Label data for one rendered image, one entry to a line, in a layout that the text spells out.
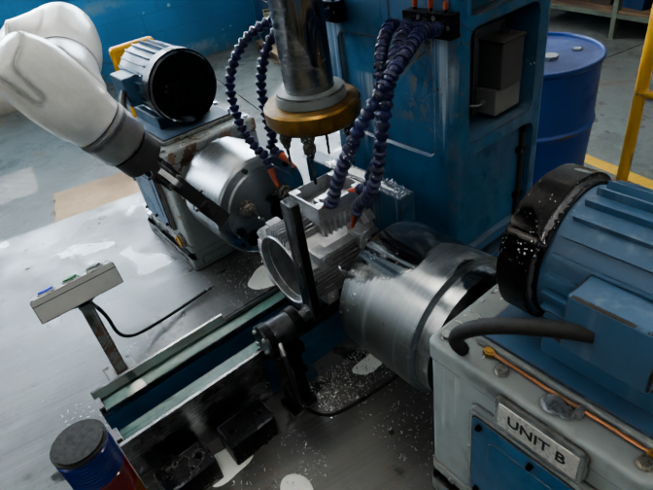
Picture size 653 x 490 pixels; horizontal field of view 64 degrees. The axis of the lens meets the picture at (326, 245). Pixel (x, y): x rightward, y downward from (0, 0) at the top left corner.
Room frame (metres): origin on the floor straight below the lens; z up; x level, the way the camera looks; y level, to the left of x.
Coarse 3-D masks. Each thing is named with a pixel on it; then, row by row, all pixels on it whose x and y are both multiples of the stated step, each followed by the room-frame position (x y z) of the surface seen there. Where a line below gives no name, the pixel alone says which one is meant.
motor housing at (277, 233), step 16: (304, 224) 0.87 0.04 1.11; (368, 224) 0.90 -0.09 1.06; (272, 240) 0.93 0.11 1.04; (288, 240) 0.84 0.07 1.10; (320, 240) 0.85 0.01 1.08; (336, 240) 0.86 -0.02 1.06; (352, 240) 0.85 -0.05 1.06; (272, 256) 0.93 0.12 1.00; (288, 256) 0.94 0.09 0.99; (336, 256) 0.82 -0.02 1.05; (352, 256) 0.84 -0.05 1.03; (272, 272) 0.91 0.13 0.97; (288, 272) 0.91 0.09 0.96; (320, 272) 0.80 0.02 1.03; (336, 272) 0.82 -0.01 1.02; (288, 288) 0.88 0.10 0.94; (320, 288) 0.79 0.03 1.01
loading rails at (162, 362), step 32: (224, 320) 0.84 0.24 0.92; (256, 320) 0.84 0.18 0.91; (320, 320) 0.81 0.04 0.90; (160, 352) 0.76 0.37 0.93; (192, 352) 0.76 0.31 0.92; (224, 352) 0.79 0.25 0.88; (256, 352) 0.72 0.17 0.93; (320, 352) 0.80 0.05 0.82; (128, 384) 0.71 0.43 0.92; (160, 384) 0.71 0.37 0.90; (192, 384) 0.68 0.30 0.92; (224, 384) 0.67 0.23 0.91; (256, 384) 0.70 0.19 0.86; (128, 416) 0.67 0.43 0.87; (160, 416) 0.61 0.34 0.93; (192, 416) 0.63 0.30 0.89; (224, 416) 0.66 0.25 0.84; (128, 448) 0.56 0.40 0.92; (160, 448) 0.59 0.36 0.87
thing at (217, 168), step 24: (216, 144) 1.20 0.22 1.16; (240, 144) 1.18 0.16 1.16; (192, 168) 1.16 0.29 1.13; (216, 168) 1.10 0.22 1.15; (240, 168) 1.07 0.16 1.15; (288, 168) 1.13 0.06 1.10; (216, 192) 1.05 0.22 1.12; (240, 192) 1.05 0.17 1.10; (264, 192) 1.09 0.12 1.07; (288, 192) 1.08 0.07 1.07; (240, 216) 1.04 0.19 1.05; (264, 216) 1.08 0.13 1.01; (240, 240) 1.04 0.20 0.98
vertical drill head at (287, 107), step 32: (288, 0) 0.89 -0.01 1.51; (320, 0) 0.91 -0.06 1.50; (288, 32) 0.89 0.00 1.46; (320, 32) 0.90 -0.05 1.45; (288, 64) 0.90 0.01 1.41; (320, 64) 0.89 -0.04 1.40; (288, 96) 0.90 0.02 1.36; (320, 96) 0.87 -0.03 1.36; (352, 96) 0.90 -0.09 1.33; (288, 128) 0.86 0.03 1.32; (320, 128) 0.84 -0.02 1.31
